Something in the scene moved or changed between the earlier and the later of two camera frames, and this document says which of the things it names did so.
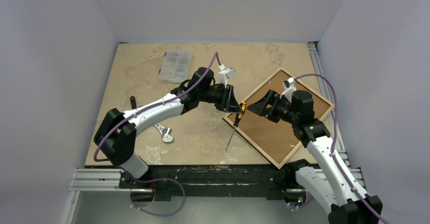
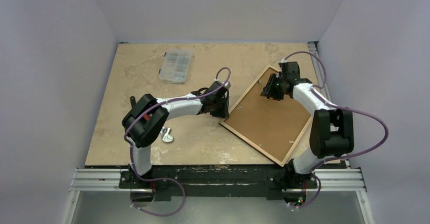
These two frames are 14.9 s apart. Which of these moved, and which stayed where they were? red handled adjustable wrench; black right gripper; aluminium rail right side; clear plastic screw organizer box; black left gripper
Moved: black right gripper; black left gripper
Stayed: clear plastic screw organizer box; red handled adjustable wrench; aluminium rail right side
